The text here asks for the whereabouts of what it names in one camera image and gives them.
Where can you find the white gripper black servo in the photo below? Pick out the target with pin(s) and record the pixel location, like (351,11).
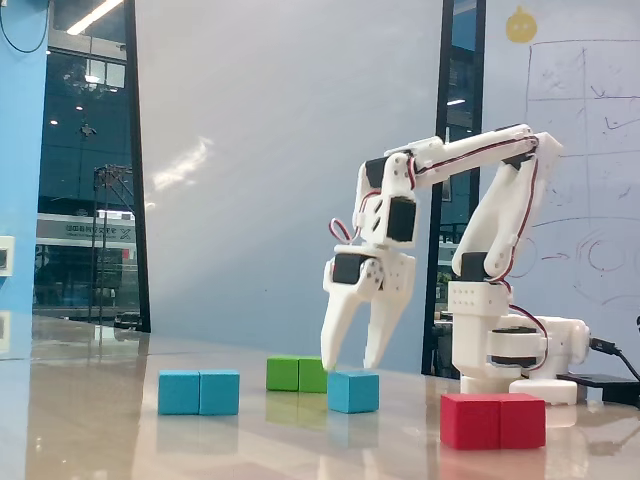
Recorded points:
(395,274)

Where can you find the small blue cube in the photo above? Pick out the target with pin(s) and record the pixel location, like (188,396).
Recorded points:
(352,392)

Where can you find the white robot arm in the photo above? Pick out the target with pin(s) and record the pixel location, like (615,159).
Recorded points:
(470,310)

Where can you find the long green block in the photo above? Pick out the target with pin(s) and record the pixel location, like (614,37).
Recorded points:
(295,372)

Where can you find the long red block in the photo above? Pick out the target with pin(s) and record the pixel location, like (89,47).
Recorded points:
(492,420)

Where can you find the long blue block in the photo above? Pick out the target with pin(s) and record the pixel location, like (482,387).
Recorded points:
(197,392)

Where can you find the black power box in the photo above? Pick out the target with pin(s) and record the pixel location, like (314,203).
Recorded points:
(607,387)

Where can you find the yellow round sticker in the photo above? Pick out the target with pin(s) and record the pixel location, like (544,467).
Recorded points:
(521,25)

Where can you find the black window frame post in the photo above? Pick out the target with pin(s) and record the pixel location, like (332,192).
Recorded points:
(137,175)

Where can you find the white wall switch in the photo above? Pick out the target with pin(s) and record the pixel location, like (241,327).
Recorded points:
(6,255)

